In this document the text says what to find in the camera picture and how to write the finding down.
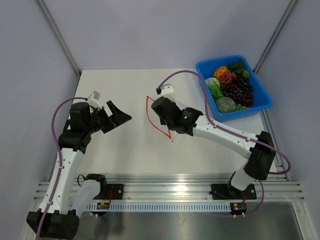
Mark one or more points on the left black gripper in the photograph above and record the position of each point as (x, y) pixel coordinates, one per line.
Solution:
(117, 118)

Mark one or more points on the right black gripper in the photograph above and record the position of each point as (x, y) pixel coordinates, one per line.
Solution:
(162, 121)

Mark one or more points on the clear zip bag orange zipper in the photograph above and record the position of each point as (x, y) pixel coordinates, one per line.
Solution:
(154, 119)

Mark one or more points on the red grape bunch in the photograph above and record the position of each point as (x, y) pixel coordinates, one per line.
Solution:
(227, 77)

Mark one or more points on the dark purple grape bunch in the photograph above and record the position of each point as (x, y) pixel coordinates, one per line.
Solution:
(232, 91)

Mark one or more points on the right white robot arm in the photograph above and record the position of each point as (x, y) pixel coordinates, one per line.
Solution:
(256, 149)

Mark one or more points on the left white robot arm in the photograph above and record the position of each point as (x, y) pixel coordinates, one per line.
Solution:
(58, 215)

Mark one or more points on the green cabbage toy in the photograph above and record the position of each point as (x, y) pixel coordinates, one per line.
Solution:
(214, 88)

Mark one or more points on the green cantaloupe melon toy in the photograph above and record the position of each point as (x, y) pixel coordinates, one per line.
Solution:
(225, 105)

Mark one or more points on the orange toy pineapple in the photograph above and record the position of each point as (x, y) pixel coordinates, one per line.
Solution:
(220, 71)

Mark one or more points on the small green grape bunch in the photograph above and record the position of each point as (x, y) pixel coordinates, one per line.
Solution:
(240, 107)

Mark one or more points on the blue black grape bunch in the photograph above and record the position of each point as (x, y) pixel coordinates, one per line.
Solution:
(243, 83)

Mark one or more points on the small green round fruit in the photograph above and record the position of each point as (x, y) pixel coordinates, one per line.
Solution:
(245, 73)

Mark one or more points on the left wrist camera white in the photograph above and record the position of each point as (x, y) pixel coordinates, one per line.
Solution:
(94, 98)

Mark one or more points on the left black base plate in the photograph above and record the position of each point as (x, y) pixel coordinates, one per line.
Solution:
(114, 191)

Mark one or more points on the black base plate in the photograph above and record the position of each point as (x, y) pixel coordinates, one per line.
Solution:
(114, 191)
(221, 191)

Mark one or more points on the white slotted cable duct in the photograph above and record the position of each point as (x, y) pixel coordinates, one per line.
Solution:
(212, 207)

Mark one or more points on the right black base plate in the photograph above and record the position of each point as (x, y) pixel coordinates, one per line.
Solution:
(221, 191)

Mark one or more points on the aluminium rail frame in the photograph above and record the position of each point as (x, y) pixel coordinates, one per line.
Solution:
(196, 188)

